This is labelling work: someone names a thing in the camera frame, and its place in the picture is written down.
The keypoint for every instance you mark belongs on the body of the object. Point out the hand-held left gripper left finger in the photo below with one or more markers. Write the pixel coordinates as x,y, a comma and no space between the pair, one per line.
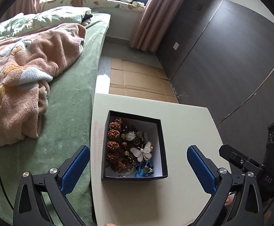
77,167

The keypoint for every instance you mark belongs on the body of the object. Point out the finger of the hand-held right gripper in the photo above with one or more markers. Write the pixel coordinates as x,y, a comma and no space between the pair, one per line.
235,157

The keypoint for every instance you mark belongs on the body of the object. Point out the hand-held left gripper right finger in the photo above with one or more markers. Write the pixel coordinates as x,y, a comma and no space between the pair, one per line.
201,169

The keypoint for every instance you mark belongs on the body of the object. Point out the black jewelry box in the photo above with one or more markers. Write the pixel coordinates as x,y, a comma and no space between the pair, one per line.
134,178

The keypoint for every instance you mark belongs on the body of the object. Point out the white butterfly brooch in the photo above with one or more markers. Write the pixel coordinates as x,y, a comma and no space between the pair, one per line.
146,148

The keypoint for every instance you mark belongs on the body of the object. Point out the white round pendant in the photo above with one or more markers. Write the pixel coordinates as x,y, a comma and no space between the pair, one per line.
129,135

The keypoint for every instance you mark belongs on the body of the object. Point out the person's right hand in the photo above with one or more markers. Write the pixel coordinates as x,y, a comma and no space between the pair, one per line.
229,200

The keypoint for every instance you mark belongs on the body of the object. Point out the person's left hand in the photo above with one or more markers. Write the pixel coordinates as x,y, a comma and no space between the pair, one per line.
110,224

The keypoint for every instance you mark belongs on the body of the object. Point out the green bed sheet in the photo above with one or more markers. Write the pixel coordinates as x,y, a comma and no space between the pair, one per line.
68,98

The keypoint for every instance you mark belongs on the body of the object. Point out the dark grey wardrobe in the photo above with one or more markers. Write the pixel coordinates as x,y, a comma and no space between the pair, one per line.
221,51

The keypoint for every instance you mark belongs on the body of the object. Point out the flattened cardboard floor sheets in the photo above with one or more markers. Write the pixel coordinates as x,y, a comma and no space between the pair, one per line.
139,80

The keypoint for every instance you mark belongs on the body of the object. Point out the pink fleece blanket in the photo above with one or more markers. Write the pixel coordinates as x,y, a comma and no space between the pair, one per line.
33,56

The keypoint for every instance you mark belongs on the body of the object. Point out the white wardrobe sticker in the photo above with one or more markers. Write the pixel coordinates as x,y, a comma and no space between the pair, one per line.
176,46

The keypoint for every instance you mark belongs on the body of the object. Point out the pale green quilt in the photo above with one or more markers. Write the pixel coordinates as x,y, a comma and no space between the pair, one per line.
45,16

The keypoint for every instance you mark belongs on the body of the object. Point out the printed window seat cushion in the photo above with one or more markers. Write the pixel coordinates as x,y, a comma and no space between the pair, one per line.
92,2

